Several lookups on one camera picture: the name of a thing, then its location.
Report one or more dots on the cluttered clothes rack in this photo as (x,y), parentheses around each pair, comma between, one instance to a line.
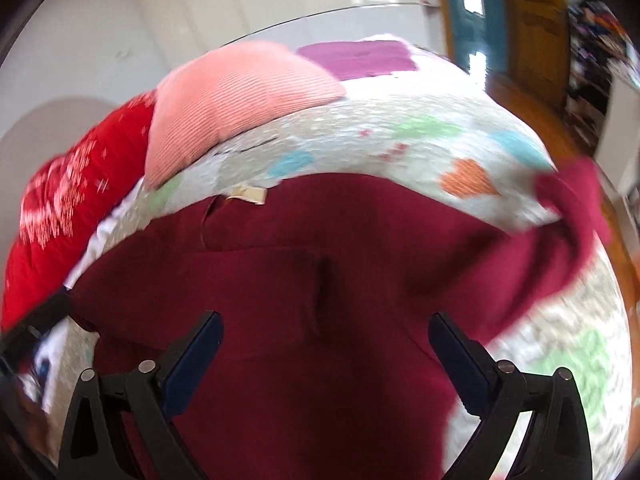
(598,43)

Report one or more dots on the dark red garment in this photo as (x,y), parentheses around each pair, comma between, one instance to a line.
(325,291)

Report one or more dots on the purple fuzzy towel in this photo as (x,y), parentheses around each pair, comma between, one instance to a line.
(348,60)

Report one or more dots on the pink ribbed pillow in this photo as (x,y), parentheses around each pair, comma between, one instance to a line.
(225,92)

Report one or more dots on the wooden door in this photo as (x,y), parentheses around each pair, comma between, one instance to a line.
(539,48)

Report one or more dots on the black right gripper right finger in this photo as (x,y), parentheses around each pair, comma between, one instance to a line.
(556,443)

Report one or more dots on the patchwork quilted bedspread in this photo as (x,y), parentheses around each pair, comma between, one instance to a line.
(437,132)

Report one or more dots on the teal door frame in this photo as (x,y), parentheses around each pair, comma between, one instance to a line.
(479,26)

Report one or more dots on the red patterned duvet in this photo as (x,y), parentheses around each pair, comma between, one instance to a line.
(65,201)

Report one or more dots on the white wardrobe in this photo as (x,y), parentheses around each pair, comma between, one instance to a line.
(185,29)

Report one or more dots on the round grey headboard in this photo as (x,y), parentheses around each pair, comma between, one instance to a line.
(48,130)

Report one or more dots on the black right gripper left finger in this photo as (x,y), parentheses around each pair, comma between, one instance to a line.
(95,444)

